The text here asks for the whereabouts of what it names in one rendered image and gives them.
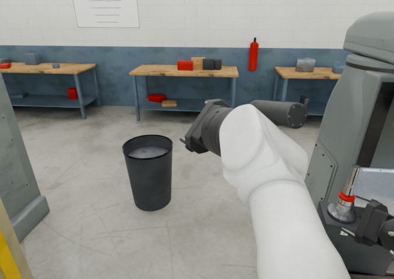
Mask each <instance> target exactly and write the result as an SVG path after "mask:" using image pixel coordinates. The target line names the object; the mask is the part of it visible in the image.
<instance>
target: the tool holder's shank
mask: <svg viewBox="0 0 394 279"><path fill-rule="evenodd" d="M360 170H361V166H359V165H357V164H353V165H352V167H351V171H350V173H349V177H348V180H347V184H346V186H345V188H344V190H343V193H344V195H345V196H346V197H349V198H350V197H351V196H353V195H354V189H355V185H356V182H357V179H358V175H359V172H360Z"/></svg>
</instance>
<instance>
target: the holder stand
mask: <svg viewBox="0 0 394 279"><path fill-rule="evenodd" d="M335 206H336V203H332V202H325V201H319V204H318V208H317V213H318V215H319V217H320V220H321V222H322V225H323V227H324V229H325V231H326V234H327V236H328V237H329V239H330V241H331V242H332V244H333V245H334V247H335V248H336V250H337V251H338V252H339V254H340V256H341V257H342V259H343V262H344V264H345V266H346V268H347V270H352V271H358V272H362V273H367V274H373V275H378V276H382V277H384V276H385V274H386V272H387V270H388V267H389V265H390V263H391V261H392V259H393V256H394V255H392V254H391V253H390V252H389V251H387V250H385V249H384V248H383V247H381V246H378V245H376V244H375V245H373V246H371V247H368V246H366V245H364V244H359V243H357V242H355V241H354V238H353V237H351V236H350V235H348V234H346V233H344V232H343V231H341V229H342V228H344V229H347V230H349V231H350V232H352V233H354V234H355V231H356V228H357V226H358V224H359V221H360V219H361V217H362V214H363V212H364V210H365V207H359V206H353V207H352V210H351V214H350V215H349V216H341V215H339V214H338V213H337V212H336V211H335Z"/></svg>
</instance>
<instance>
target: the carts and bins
mask: <svg viewBox="0 0 394 279"><path fill-rule="evenodd" d="M172 144H173V142H172V141H171V140H170V139H169V138H168V137H165V136H162V135H141V136H138V137H134V138H132V139H129V140H128V141H127V142H125V143H124V145H123V147H122V150H123V154H124V158H125V163H126V166H127V171H128V176H129V180H130V185H131V190H132V193H133V198H134V203H135V205H136V207H137V208H139V209H141V210H144V211H156V210H160V209H162V208H164V207H165V206H166V205H168V203H169V202H170V200H171V183H172V149H173V146H172Z"/></svg>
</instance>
